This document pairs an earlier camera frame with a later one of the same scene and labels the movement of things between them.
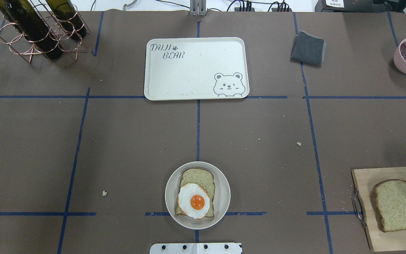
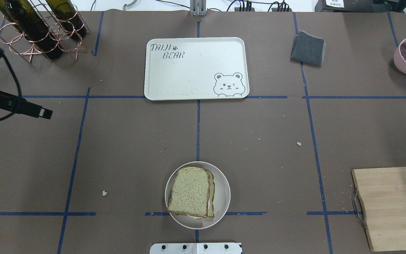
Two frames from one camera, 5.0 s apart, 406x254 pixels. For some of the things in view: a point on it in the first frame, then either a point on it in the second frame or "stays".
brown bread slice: x=392 y=199 → x=190 y=191
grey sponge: x=308 y=49 stays
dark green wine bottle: x=22 y=16 stays
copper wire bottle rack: x=30 y=27 stays
